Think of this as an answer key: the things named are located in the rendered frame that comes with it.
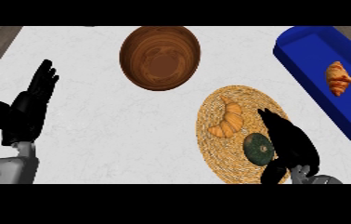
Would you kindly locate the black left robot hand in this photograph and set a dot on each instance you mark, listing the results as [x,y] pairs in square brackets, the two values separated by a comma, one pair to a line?
[27,110]

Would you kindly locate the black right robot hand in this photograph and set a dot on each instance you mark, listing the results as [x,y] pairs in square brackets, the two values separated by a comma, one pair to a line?
[292,141]

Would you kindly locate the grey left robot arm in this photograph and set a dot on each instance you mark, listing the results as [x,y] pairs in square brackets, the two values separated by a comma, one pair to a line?
[16,165]

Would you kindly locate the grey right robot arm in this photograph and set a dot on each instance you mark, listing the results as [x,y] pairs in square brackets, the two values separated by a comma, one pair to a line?
[313,177]

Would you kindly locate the dark green squash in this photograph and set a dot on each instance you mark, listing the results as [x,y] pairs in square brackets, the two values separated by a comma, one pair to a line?
[257,149]

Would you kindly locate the round woven straw placemat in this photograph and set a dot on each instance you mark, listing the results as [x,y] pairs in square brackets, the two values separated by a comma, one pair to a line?
[229,141]

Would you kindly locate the brown wooden bowl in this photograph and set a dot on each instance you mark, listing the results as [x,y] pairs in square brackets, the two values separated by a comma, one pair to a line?
[159,58]

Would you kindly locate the golden croissant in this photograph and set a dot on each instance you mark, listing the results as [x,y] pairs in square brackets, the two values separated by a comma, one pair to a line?
[230,120]
[338,77]

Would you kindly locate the blue rectangular tray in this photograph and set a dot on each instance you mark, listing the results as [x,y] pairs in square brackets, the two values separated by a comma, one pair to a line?
[316,63]

